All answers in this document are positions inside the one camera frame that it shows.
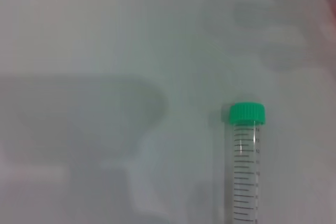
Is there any green-capped clear test tube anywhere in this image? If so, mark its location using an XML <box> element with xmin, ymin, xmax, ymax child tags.
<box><xmin>229</xmin><ymin>102</ymin><xmax>266</xmax><ymax>224</ymax></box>

